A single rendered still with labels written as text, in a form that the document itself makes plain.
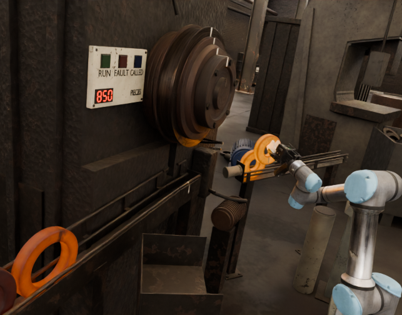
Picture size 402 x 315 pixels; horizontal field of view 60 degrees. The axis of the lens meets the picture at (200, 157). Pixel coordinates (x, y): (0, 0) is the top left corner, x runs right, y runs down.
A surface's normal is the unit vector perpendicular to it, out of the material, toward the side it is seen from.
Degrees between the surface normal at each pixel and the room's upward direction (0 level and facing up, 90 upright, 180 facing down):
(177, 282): 5
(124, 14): 90
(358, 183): 81
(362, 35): 90
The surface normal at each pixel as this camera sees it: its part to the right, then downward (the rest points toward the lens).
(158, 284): 0.16, -0.90
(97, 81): 0.88, 0.27
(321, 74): -0.65, 0.15
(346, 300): -0.92, 0.11
